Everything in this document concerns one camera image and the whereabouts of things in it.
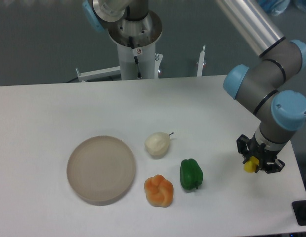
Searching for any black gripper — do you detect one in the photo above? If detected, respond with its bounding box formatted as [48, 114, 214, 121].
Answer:
[236, 134, 285, 174]

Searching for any yellow toy banana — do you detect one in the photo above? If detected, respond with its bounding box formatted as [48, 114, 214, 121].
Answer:
[243, 156, 259, 173]

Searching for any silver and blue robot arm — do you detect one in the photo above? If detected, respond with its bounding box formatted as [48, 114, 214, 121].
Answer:
[82, 0, 306, 173]

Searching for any beige round plate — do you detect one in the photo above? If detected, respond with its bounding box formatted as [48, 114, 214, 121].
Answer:
[66, 136, 136, 206]

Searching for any green toy bell pepper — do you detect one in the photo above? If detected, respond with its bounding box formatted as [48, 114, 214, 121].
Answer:
[180, 158, 203, 191]

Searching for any black device at table edge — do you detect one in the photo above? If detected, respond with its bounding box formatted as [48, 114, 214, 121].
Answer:
[292, 200, 306, 226]

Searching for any white toy pear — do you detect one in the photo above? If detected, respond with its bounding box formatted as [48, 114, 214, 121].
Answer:
[144, 132, 174, 159]

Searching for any orange knotted bread roll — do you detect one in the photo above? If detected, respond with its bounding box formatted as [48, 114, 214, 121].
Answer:
[144, 174, 174, 208]

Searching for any white metal frame bracket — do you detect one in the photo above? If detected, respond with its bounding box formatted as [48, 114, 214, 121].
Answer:
[76, 45, 206, 82]

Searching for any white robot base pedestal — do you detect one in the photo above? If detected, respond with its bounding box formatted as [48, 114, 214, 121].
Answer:
[109, 10, 162, 80]

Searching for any black cable on pedestal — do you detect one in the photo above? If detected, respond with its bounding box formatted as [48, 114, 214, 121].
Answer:
[128, 36, 141, 80]

